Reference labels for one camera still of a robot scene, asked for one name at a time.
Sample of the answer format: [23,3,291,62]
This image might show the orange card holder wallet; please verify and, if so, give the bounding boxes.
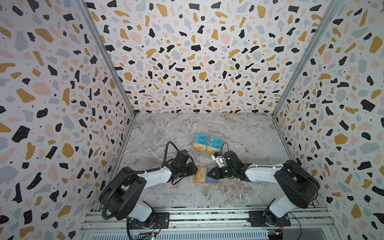
[194,166,220,185]

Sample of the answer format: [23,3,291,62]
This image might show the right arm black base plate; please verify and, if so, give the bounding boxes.
[248,211,291,228]

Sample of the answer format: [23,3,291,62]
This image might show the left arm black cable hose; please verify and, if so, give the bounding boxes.
[101,140,181,221]

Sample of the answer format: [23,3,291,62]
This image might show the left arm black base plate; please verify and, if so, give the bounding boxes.
[127,212,170,230]

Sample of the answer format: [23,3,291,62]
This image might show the teal card back right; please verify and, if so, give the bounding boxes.
[210,136,224,146]

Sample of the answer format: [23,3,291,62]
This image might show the gold card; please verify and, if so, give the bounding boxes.
[193,143,207,153]
[206,146,221,155]
[195,166,207,183]

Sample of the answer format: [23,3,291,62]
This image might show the aluminium corner post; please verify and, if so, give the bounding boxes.
[75,0,135,118]
[272,0,344,120]

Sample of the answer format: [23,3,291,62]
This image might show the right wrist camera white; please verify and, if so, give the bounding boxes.
[211,152,225,168]

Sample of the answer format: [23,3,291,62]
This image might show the right aluminium corner post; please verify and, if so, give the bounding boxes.
[272,0,344,120]

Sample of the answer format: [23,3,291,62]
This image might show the left aluminium corner post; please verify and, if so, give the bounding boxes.
[75,0,135,118]

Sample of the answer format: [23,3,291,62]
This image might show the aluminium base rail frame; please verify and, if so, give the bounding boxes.
[78,206,341,240]

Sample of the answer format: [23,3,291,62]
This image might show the teal card back left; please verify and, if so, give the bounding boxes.
[195,133,209,141]

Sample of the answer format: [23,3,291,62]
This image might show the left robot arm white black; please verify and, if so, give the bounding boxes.
[99,150,198,228]

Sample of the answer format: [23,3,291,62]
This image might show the teal card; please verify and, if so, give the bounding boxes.
[210,136,224,146]
[195,133,209,141]
[195,138,209,146]
[209,140,224,150]

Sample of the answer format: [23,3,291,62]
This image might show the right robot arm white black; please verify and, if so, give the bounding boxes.
[208,151,320,227]

